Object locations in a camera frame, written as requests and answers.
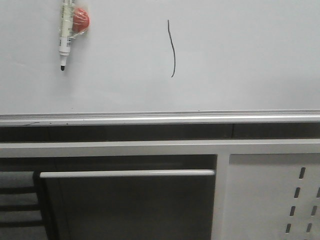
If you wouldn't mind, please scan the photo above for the red round magnet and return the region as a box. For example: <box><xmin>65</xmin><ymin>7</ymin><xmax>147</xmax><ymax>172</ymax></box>
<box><xmin>72</xmin><ymin>7</ymin><xmax>90</xmax><ymax>34</ymax></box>

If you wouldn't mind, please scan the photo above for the white whiteboard marker pen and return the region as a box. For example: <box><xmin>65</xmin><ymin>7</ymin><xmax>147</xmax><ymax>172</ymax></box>
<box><xmin>59</xmin><ymin>0</ymin><xmax>75</xmax><ymax>71</ymax></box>

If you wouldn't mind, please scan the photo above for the large white whiteboard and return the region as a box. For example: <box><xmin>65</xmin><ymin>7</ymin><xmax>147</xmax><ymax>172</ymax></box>
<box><xmin>0</xmin><ymin>0</ymin><xmax>320</xmax><ymax>127</ymax></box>

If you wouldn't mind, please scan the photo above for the white perforated metal panel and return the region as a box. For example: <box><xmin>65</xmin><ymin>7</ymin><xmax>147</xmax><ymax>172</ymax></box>
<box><xmin>223</xmin><ymin>154</ymin><xmax>320</xmax><ymax>240</ymax></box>

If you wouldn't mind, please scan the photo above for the black slatted chair back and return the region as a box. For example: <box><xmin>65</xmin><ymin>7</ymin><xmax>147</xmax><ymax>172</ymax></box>
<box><xmin>0</xmin><ymin>171</ymin><xmax>48</xmax><ymax>240</ymax></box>

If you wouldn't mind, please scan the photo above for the white metal stand frame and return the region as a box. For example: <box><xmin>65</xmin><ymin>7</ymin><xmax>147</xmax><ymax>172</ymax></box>
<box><xmin>0</xmin><ymin>139</ymin><xmax>320</xmax><ymax>240</ymax></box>

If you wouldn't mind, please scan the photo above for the grey panel with white rail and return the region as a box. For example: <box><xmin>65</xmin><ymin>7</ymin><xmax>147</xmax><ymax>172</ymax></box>
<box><xmin>39</xmin><ymin>169</ymin><xmax>216</xmax><ymax>240</ymax></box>

